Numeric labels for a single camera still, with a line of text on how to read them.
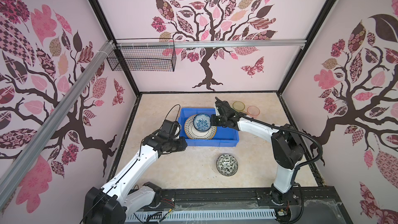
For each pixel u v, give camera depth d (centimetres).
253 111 100
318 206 72
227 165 84
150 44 90
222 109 72
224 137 93
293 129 76
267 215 70
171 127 62
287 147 49
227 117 71
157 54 95
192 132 94
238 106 106
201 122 95
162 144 54
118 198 39
